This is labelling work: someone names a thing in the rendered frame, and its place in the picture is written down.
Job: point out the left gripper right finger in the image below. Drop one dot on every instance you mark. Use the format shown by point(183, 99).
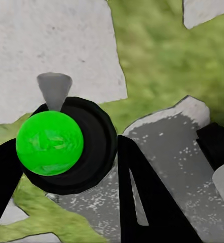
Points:
point(167, 223)

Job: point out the insectifuge atomizer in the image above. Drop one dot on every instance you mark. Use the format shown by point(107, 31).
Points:
point(69, 144)

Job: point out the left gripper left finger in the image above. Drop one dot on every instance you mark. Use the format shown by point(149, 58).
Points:
point(10, 172)

